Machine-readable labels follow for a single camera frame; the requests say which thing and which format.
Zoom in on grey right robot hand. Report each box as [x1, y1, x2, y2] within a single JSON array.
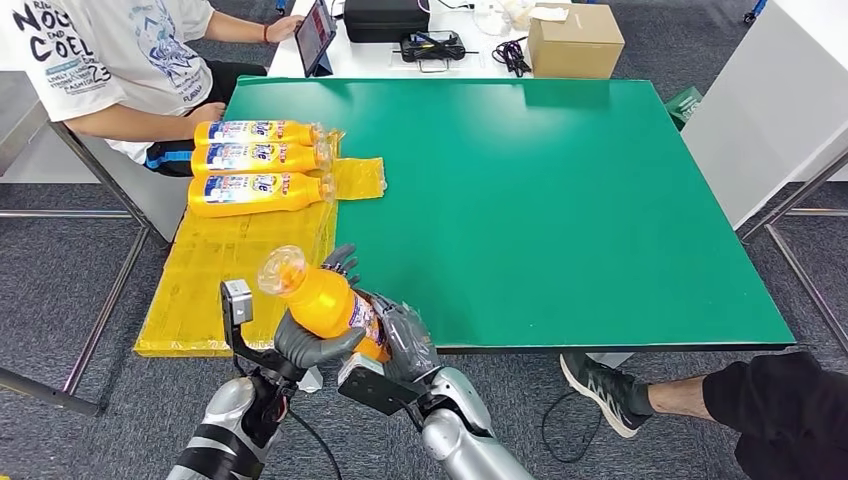
[[370, 291, 442, 386]]

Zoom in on person's left hand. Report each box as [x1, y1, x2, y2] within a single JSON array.
[[266, 14, 306, 43]]

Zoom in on person's right hand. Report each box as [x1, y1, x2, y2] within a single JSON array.
[[185, 101, 228, 127]]

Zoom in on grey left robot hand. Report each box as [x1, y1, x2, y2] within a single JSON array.
[[273, 243, 367, 371]]

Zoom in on orange detergent bottle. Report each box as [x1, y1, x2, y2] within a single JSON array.
[[187, 172, 336, 219], [190, 140, 334, 177], [256, 245, 392, 364], [193, 120, 324, 147]]

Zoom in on black tablet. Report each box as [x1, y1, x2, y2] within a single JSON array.
[[295, 0, 338, 79]]

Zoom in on white desk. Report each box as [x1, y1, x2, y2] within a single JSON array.
[[266, 0, 533, 81]]

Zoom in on black carrying case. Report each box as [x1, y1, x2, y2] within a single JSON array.
[[343, 0, 431, 46]]

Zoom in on white bench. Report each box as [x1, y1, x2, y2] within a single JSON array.
[[66, 132, 197, 245]]

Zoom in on yellow taped cardboard board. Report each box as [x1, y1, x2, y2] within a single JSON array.
[[133, 130, 387, 359]]

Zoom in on person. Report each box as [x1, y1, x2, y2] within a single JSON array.
[[0, 0, 306, 177], [559, 351, 848, 480]]

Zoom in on black handheld controller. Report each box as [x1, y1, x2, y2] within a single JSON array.
[[394, 31, 480, 74]]

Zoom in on clear plastic bag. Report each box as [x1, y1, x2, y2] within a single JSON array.
[[472, 0, 533, 38]]

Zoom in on brown cardboard box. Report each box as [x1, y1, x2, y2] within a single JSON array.
[[527, 3, 626, 81]]

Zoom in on green bag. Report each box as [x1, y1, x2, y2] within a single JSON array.
[[663, 86, 704, 132]]

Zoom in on white side table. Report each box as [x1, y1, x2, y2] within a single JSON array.
[[678, 0, 848, 230]]

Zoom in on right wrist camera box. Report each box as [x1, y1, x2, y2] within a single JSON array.
[[336, 352, 425, 417]]

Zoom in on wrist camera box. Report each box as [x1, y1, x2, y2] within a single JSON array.
[[220, 278, 306, 382], [336, 352, 425, 417]]

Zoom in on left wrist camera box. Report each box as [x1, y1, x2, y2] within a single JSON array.
[[220, 278, 306, 382]]

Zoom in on black floor cable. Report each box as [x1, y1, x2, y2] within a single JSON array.
[[541, 390, 604, 465]]

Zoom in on steel frame table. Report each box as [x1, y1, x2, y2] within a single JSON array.
[[0, 72, 174, 420]]

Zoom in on black cable bundle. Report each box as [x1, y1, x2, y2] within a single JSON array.
[[491, 38, 533, 79]]

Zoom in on steel table frame legs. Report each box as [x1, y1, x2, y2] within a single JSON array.
[[735, 148, 848, 356]]

